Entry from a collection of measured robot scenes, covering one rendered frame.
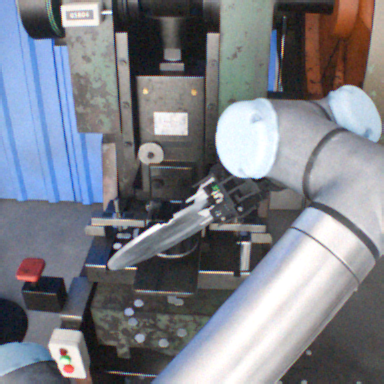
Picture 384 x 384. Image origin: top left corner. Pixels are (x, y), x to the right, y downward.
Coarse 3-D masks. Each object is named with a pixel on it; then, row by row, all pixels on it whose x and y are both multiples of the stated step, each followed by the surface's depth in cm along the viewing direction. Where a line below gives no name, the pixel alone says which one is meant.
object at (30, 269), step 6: (30, 258) 103; (36, 258) 103; (24, 264) 101; (30, 264) 101; (36, 264) 101; (42, 264) 102; (18, 270) 100; (24, 270) 99; (30, 270) 100; (36, 270) 100; (42, 270) 101; (18, 276) 98; (24, 276) 98; (30, 276) 98; (36, 276) 98
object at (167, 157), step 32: (160, 64) 92; (192, 64) 94; (160, 96) 91; (192, 96) 91; (160, 128) 95; (192, 128) 95; (160, 160) 98; (192, 160) 99; (160, 192) 101; (192, 192) 100
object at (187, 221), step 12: (204, 204) 73; (180, 216) 71; (192, 216) 77; (204, 216) 86; (156, 228) 71; (168, 228) 75; (180, 228) 86; (192, 228) 91; (132, 240) 72; (144, 240) 74; (156, 240) 84; (168, 240) 90; (120, 252) 74; (132, 252) 78; (144, 252) 85; (156, 252) 94; (108, 264) 79; (132, 264) 92
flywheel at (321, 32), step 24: (336, 0) 81; (360, 0) 76; (312, 24) 114; (336, 24) 82; (360, 24) 77; (312, 48) 114; (336, 48) 95; (360, 48) 77; (312, 72) 113; (336, 72) 96; (360, 72) 78; (312, 96) 110
